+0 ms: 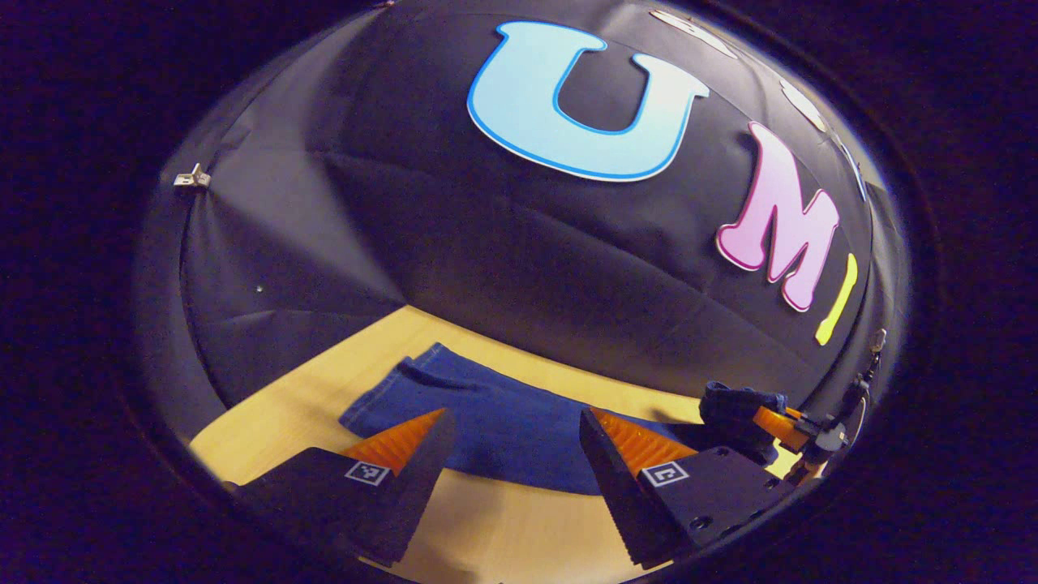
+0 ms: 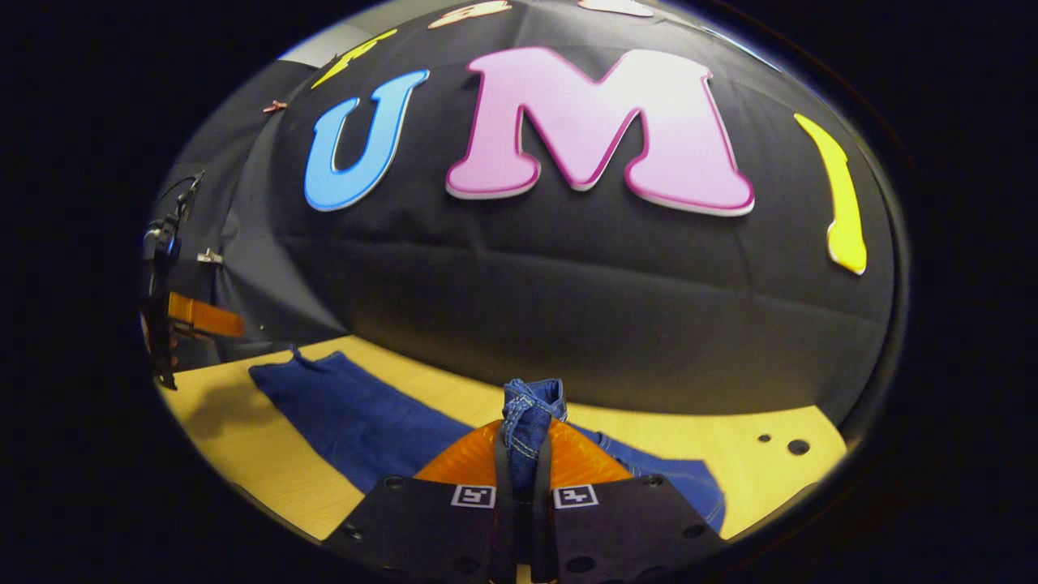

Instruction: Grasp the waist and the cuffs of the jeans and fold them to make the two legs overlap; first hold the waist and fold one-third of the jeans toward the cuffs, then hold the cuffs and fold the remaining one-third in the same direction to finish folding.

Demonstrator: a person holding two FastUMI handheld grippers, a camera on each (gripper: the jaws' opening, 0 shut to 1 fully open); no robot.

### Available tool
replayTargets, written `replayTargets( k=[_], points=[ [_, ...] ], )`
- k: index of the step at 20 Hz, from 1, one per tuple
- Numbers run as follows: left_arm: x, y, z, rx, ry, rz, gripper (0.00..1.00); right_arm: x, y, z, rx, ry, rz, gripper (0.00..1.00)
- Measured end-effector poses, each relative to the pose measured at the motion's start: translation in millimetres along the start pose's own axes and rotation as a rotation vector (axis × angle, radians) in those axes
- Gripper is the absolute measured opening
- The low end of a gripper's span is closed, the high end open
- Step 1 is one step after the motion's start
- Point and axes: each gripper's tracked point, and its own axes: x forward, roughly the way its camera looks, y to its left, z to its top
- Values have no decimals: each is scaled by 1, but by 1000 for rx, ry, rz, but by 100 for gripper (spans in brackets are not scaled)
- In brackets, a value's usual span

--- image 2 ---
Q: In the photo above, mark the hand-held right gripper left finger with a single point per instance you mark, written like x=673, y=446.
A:
x=503, y=478

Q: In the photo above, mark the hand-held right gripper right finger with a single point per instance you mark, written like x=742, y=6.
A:
x=542, y=478

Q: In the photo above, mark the red clip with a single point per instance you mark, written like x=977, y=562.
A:
x=274, y=105

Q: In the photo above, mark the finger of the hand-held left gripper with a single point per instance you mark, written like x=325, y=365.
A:
x=207, y=316

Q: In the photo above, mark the blue jeans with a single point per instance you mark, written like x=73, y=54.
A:
x=365, y=414

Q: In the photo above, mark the silver clip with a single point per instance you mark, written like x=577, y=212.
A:
x=209, y=256

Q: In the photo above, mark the black backdrop cloth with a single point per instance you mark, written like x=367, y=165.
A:
x=568, y=284

